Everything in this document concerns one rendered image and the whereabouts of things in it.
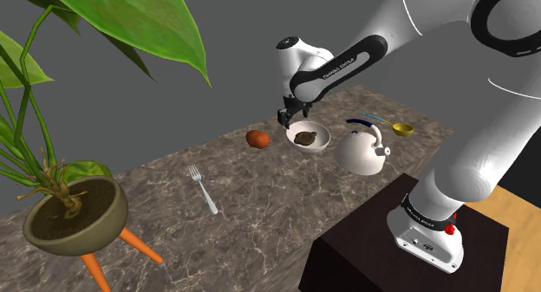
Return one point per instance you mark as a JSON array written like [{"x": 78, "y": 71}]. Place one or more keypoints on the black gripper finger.
[{"x": 283, "y": 117}]

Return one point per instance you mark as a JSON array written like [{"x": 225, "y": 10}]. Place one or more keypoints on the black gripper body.
[{"x": 292, "y": 105}]

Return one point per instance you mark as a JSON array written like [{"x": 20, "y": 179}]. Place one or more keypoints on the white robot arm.
[{"x": 473, "y": 126}]

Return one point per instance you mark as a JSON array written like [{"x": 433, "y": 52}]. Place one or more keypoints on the dark brown lump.
[{"x": 305, "y": 138}]

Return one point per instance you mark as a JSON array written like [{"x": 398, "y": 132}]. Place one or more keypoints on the white bowl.
[{"x": 307, "y": 136}]

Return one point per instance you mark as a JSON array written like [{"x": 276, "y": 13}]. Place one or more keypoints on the reddish brown potato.
[{"x": 257, "y": 139}]

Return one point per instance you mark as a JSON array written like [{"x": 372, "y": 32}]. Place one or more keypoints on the silver fork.
[{"x": 204, "y": 191}]

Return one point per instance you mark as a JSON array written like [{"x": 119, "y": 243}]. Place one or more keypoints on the dark robot stand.
[{"x": 363, "y": 244}]

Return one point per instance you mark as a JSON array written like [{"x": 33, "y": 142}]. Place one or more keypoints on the potted plant on orange legs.
[{"x": 67, "y": 215}]

